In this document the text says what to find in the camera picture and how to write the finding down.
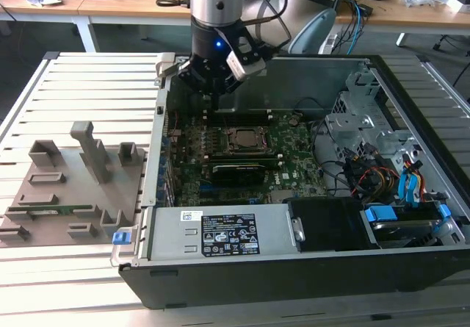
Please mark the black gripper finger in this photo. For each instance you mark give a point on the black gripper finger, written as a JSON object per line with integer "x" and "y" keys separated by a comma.
{"x": 192, "y": 77}
{"x": 227, "y": 86}

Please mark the silver CPU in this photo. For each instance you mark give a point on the silver CPU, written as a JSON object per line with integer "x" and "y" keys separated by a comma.
{"x": 246, "y": 139}

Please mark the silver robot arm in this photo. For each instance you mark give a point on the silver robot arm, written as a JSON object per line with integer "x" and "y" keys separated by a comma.
{"x": 216, "y": 0}

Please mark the CPU socket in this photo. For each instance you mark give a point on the CPU socket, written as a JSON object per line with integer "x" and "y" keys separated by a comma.
{"x": 230, "y": 150}

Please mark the black RAM slot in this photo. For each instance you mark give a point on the black RAM slot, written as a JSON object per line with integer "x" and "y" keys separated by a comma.
{"x": 242, "y": 111}
{"x": 238, "y": 154}
{"x": 242, "y": 114}
{"x": 242, "y": 117}
{"x": 240, "y": 157}
{"x": 242, "y": 160}
{"x": 244, "y": 163}

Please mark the round coin battery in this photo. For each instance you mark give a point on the round coin battery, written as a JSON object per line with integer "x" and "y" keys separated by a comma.
{"x": 293, "y": 121}

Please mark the wooden desk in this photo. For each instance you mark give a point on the wooden desk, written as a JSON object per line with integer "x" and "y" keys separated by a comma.
{"x": 128, "y": 3}

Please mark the black graphics card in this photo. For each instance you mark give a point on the black graphics card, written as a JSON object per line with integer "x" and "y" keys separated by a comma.
{"x": 238, "y": 174}

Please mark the white power strip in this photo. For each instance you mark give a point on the white power strip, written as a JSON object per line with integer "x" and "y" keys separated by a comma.
{"x": 332, "y": 46}

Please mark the green motherboard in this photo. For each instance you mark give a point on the green motherboard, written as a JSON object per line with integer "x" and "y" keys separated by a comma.
{"x": 297, "y": 180}

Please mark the silver drive cage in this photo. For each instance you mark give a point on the silver drive cage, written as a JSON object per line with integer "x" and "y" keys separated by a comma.
{"x": 352, "y": 125}

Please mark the silver power supply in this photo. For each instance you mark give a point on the silver power supply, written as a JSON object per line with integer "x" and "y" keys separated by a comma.
{"x": 176, "y": 231}

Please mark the grey parts rack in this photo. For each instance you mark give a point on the grey parts rack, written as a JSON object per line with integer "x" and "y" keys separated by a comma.
{"x": 73, "y": 194}

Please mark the black plastic shroud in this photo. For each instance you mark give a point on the black plastic shroud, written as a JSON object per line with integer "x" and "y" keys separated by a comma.
{"x": 330, "y": 224}

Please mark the blue case latch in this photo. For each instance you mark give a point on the blue case latch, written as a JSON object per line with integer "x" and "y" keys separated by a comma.
{"x": 120, "y": 239}

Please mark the green RAM stick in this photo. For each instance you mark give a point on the green RAM stick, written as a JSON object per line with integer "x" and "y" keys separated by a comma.
{"x": 47, "y": 209}

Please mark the black PC case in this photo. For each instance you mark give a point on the black PC case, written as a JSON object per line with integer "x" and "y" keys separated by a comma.
{"x": 257, "y": 283}

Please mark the hard disk in blue carrier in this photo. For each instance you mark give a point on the hard disk in blue carrier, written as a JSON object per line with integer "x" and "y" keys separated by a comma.
{"x": 382, "y": 214}

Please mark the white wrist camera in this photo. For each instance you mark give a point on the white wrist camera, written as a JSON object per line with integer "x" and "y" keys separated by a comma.
{"x": 246, "y": 68}

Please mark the black camera bracket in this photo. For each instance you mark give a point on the black camera bracket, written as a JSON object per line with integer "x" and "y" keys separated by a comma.
{"x": 249, "y": 53}

